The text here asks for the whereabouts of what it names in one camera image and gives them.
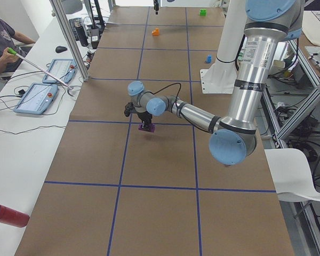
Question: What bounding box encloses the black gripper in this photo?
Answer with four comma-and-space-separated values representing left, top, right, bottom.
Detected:
137, 111, 153, 130

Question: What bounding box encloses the purple trapezoid block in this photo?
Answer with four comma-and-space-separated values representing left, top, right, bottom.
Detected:
138, 124, 155, 132

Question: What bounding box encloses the orange trapezoid block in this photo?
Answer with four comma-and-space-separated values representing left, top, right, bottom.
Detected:
151, 28, 160, 36

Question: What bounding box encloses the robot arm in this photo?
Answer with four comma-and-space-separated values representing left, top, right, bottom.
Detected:
124, 1, 305, 165

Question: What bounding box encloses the long reach grabber stick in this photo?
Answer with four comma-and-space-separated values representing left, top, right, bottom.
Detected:
7, 47, 74, 97

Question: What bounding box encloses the small blue block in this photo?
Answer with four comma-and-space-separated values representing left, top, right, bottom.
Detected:
205, 55, 212, 63

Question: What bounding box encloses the blue teach pendant far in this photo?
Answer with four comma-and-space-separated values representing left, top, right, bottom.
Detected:
47, 59, 77, 83

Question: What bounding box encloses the blue teach pendant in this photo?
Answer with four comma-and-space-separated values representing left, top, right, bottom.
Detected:
47, 59, 77, 83
13, 83, 58, 115

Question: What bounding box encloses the blue teach pendant near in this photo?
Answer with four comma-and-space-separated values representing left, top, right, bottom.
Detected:
13, 83, 58, 115

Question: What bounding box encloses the black computer mouse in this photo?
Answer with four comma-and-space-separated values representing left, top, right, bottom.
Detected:
55, 46, 67, 53

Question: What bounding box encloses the black keyboard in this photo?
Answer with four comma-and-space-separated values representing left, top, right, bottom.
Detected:
68, 17, 83, 41

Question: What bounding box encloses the green block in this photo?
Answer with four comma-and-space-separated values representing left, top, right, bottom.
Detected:
199, 9, 207, 17

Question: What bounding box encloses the white paper roll sheet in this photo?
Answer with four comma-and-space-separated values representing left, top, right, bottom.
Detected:
265, 148, 320, 202

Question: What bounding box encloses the seated person grey shirt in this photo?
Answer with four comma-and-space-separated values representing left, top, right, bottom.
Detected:
0, 18, 35, 74

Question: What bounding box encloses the red cardboard tube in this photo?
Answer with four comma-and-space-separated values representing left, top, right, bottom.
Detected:
0, 205, 30, 228

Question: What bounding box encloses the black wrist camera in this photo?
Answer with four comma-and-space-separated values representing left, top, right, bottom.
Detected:
124, 102, 134, 117

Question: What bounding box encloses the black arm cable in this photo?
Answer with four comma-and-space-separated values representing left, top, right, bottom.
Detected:
151, 83, 182, 100

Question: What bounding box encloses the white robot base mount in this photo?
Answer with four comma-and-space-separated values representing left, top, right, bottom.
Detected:
200, 0, 247, 94

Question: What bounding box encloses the aluminium frame post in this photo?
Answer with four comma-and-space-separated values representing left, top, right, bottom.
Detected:
50, 0, 89, 82

